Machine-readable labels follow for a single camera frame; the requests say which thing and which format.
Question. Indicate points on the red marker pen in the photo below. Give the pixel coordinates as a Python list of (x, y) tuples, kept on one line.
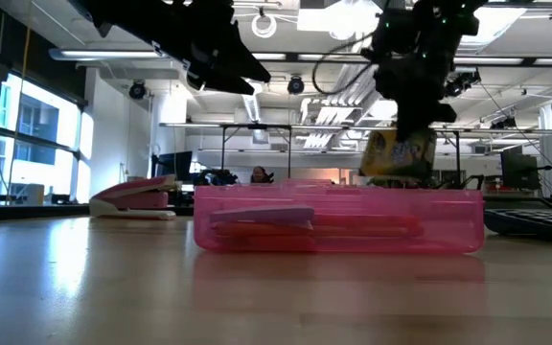
[(352, 233)]

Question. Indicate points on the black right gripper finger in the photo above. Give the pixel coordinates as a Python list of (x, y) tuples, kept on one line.
[(410, 130)]

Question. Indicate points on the pink and white stapler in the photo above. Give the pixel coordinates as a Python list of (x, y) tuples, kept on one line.
[(132, 196)]

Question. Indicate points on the black keyboard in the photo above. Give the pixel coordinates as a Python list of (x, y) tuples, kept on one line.
[(535, 223)]

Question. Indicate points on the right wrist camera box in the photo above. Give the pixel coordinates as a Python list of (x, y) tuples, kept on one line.
[(391, 36)]

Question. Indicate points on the black ceiling camera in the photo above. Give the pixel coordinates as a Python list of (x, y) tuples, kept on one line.
[(137, 90), (295, 85)]

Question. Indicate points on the yellow crayon box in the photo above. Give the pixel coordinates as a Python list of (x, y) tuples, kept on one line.
[(391, 160)]

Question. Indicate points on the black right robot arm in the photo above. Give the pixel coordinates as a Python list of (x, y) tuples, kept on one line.
[(439, 24)]

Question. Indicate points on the black metal frame stand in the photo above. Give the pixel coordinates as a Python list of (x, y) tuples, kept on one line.
[(457, 153), (257, 126)]

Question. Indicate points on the transparent pink pencil case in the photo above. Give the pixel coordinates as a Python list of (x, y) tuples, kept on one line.
[(400, 201)]

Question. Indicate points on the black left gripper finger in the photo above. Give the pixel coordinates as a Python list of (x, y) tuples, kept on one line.
[(242, 62), (230, 86)]

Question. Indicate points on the person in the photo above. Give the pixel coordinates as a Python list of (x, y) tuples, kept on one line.
[(259, 175)]

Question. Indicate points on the dark computer monitor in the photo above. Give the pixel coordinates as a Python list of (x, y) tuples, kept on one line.
[(175, 165)]

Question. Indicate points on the black monitor on arm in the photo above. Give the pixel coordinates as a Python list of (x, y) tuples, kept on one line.
[(519, 170)]

